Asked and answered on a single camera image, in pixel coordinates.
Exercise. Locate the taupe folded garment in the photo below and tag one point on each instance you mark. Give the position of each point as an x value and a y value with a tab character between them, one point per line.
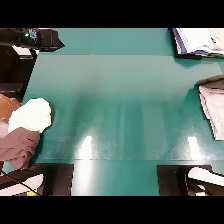
213	81

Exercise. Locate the pink-brown garment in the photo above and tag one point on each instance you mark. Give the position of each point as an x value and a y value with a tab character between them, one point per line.
18	146

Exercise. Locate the grey garment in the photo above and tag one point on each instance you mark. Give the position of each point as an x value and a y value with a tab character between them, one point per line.
215	110

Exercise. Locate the black box with green light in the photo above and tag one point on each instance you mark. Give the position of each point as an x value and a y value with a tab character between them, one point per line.
45	39

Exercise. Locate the white folded garment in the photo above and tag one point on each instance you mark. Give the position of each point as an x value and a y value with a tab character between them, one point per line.
196	38

